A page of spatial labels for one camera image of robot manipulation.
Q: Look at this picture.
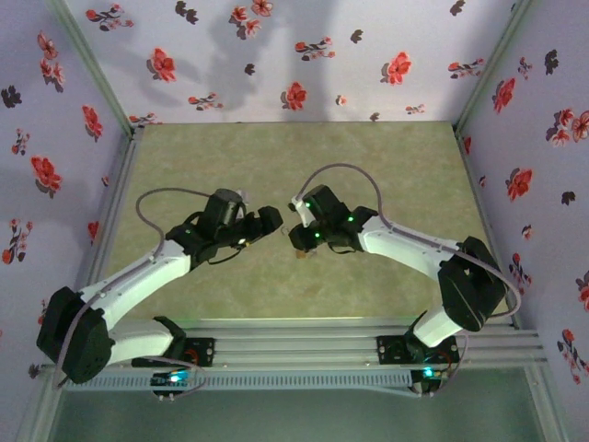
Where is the circuit board green light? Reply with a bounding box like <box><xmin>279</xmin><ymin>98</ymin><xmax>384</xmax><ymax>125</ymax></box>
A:
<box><xmin>150</xmin><ymin>371</ymin><xmax>194</xmax><ymax>389</ymax></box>
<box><xmin>419</xmin><ymin>366</ymin><xmax>451</xmax><ymax>383</ymax></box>

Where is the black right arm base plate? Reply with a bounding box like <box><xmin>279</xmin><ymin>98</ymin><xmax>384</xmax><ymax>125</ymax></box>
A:
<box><xmin>375</xmin><ymin>334</ymin><xmax>461</xmax><ymax>366</ymax></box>

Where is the aluminium frame leg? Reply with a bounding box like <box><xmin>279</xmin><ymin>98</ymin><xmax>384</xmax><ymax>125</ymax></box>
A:
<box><xmin>524</xmin><ymin>363</ymin><xmax>570</xmax><ymax>442</ymax></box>
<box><xmin>16</xmin><ymin>367</ymin><xmax>64</xmax><ymax>442</ymax></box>

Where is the grey slotted cable duct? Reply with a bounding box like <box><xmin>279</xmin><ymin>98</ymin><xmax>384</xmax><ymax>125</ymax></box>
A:
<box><xmin>59</xmin><ymin>370</ymin><xmax>413</xmax><ymax>393</ymax></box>

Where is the left circuit board green light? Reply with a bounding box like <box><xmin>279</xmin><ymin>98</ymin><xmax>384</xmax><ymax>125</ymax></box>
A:
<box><xmin>150</xmin><ymin>371</ymin><xmax>194</xmax><ymax>389</ymax></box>

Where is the aluminium side rail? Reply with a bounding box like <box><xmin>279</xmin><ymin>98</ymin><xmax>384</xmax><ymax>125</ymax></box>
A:
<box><xmin>453</xmin><ymin>126</ymin><xmax>522</xmax><ymax>329</ymax></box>
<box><xmin>73</xmin><ymin>128</ymin><xmax>144</xmax><ymax>332</ymax></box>

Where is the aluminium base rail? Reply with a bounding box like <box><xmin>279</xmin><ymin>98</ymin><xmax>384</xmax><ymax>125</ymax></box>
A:
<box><xmin>43</xmin><ymin>316</ymin><xmax>549</xmax><ymax>369</ymax></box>

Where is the aluminium frame post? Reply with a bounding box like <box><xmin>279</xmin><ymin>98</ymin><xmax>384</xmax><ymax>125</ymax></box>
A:
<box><xmin>48</xmin><ymin>0</ymin><xmax>142</xmax><ymax>139</ymax></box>
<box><xmin>453</xmin><ymin>0</ymin><xmax>537</xmax><ymax>137</ymax></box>

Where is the right circuit board green light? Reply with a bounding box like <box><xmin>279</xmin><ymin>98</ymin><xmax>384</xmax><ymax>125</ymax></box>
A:
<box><xmin>419</xmin><ymin>366</ymin><xmax>451</xmax><ymax>383</ymax></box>

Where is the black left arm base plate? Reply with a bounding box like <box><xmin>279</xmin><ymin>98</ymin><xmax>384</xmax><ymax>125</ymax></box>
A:
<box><xmin>132</xmin><ymin>337</ymin><xmax>216</xmax><ymax>368</ymax></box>

